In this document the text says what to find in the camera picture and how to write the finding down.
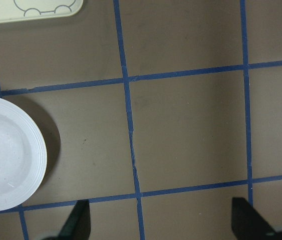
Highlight white round plate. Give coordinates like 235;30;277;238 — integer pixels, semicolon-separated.
0;98;47;211

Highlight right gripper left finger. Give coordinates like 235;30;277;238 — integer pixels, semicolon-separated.
59;200;91;240

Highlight cream bear tray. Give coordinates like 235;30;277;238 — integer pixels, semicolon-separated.
0;0;84;24

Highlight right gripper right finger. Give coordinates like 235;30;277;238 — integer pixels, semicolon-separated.
231;197;280;240

